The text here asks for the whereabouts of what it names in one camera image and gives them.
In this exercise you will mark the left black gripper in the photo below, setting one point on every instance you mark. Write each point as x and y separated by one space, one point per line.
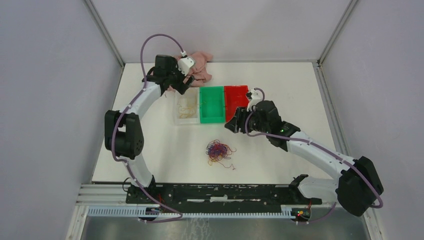
181 86

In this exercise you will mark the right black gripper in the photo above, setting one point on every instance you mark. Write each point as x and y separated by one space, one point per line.
239 120

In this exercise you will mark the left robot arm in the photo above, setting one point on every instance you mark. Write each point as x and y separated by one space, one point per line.
123 134

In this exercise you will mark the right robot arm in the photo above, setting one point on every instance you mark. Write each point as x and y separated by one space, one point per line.
354 182

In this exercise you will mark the pink crumpled garment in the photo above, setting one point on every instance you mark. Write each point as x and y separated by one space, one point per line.
199 71

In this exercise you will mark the red plastic bin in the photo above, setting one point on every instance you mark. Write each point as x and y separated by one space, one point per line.
234 96

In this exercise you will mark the clear plastic bin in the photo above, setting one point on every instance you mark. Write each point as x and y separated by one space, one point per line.
186 107

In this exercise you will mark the green plastic bin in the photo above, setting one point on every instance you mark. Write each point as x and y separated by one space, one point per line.
212 108

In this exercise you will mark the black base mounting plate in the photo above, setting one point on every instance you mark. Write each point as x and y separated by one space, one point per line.
190 198

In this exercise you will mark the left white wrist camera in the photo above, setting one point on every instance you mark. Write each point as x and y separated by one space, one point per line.
185 63

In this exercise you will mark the white slotted cable duct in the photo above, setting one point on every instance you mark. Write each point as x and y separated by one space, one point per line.
147 212

